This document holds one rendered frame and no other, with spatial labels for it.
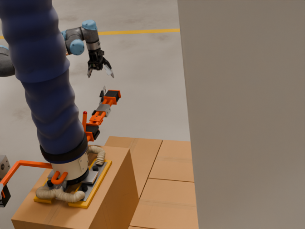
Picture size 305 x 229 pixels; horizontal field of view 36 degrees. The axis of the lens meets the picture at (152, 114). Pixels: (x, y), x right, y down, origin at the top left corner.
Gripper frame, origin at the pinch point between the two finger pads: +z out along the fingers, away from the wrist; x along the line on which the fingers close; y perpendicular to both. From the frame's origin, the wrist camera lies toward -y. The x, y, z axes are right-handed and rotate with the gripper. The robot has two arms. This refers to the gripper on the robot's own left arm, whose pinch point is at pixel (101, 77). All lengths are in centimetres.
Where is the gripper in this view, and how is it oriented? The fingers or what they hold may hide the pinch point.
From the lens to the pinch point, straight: 276.2
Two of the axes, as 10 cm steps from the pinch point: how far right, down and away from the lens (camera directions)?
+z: 1.2, 8.2, 5.5
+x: 9.7, 0.1, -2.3
